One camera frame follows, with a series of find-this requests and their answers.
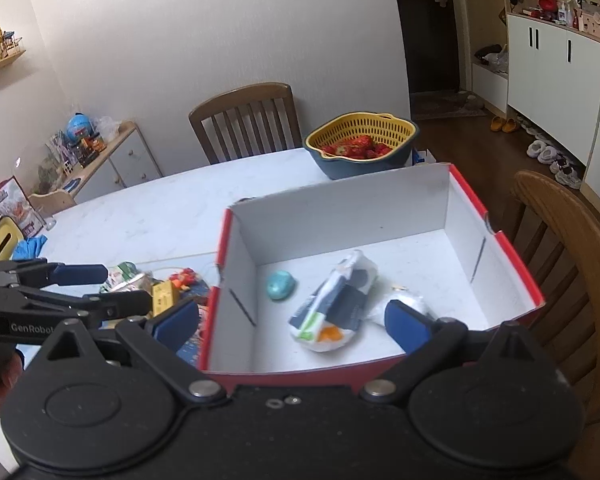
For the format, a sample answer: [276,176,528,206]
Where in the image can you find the blue cloth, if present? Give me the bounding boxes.
[10,235,47,261]

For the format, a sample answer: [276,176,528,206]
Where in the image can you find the wall wooden shelf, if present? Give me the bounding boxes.
[0,38,26,70]

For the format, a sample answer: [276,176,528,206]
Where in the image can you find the yellow tissue box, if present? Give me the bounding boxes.
[0,216,24,261]

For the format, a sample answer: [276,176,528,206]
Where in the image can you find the white shoes on floor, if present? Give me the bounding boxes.
[527,139,582,191]

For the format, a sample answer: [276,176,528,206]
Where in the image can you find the red orange keychain figure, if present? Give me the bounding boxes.
[169,268,201,292]

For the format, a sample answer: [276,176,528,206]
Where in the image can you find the yellow small box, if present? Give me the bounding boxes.
[151,280,181,318]

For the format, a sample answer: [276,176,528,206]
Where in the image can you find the wooden chair near box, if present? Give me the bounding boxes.
[502,170,600,424]

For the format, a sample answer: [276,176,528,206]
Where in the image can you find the small white drawer cabinet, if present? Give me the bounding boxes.
[29,120,163,214]

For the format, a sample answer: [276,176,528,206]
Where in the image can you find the strawberries in basket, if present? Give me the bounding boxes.
[322,134,392,159]

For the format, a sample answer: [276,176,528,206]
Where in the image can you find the embroidered white green sachet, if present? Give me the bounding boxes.
[99,261,152,294]

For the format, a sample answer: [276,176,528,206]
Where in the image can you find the white cabinet row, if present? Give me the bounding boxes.
[470,8,600,212]

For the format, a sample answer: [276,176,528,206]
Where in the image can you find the red white snack package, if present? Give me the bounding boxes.
[0,176,45,240]

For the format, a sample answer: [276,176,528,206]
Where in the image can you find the yellow blue strainer basket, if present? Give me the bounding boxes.
[304,112,420,180]

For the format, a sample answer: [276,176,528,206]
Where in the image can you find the left human hand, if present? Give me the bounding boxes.
[0,350,23,411]

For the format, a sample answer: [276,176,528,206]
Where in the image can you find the wooden chair far side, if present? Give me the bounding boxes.
[188,82,303,165]

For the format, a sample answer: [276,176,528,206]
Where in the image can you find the red white cardboard box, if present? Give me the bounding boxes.
[199,164,544,385]

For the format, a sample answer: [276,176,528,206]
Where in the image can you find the turquoise egg-shaped toy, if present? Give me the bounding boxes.
[265,271,297,302]

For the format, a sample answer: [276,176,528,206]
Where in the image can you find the yellow slippers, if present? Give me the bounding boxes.
[490,116,519,133]

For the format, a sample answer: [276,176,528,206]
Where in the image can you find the blue globe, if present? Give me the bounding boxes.
[65,113,93,146]

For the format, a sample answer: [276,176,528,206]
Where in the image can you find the white packet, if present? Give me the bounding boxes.
[365,289,436,327]

